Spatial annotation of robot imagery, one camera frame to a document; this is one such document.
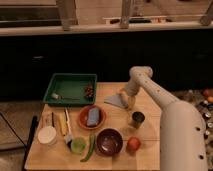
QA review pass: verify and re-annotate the grey towel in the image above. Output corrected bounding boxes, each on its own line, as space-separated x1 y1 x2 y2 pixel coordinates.
104 93 128 108

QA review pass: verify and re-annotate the dark metal cup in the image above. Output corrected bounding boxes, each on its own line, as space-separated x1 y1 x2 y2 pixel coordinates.
132 111 145 129

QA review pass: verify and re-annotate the orange fruit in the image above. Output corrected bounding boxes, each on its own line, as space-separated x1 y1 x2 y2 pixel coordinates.
127 137 141 152

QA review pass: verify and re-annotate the purple bowl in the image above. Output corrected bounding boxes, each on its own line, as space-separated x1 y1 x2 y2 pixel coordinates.
96 128 123 157

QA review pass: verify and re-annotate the red grapes bunch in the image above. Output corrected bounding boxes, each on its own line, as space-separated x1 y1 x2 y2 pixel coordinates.
84 85 94 99

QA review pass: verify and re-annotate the green plastic tray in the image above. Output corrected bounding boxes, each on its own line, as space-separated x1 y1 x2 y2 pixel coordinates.
43 73 97 107

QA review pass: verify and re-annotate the silver spoon in tray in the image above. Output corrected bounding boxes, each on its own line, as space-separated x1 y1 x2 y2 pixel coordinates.
51 93 80 101

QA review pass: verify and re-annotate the blue sponge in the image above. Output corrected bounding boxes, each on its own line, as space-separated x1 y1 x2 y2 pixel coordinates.
87 107 100 126

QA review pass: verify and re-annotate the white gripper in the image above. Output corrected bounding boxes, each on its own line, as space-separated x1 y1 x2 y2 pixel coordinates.
119 88 136 110

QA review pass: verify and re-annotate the yellow corn cob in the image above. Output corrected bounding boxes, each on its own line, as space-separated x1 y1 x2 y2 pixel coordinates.
59 114 67 136

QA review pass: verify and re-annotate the green chili pepper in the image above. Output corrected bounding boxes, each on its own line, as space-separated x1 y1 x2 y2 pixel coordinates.
80 134 96 162

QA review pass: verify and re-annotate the green small cup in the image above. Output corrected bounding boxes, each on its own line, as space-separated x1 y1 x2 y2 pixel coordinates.
71 137 86 154

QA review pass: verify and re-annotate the white round lid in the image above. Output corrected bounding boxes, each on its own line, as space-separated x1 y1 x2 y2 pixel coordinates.
37 126 56 145

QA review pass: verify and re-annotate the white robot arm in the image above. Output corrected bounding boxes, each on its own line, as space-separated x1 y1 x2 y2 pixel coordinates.
123 66 208 171

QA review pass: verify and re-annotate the orange plate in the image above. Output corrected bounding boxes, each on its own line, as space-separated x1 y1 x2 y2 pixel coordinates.
77 105 106 130

